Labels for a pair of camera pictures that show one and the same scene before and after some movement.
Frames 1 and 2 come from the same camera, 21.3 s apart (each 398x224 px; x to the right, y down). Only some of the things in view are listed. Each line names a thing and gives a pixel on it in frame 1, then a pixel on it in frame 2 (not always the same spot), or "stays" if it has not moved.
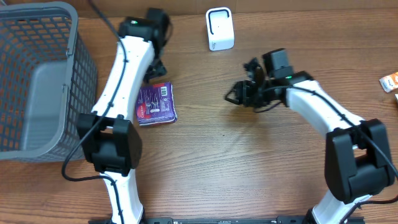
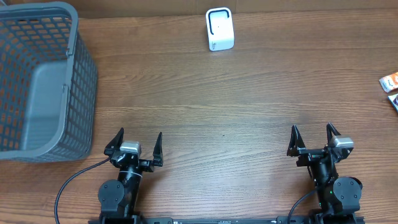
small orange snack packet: [390, 83] stays
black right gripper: [243, 95] -> [295, 147]
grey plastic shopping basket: [48, 79] stays
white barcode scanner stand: [220, 28] stays
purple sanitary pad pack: [155, 104] -> [393, 100]
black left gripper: [160, 71] -> [148, 166]
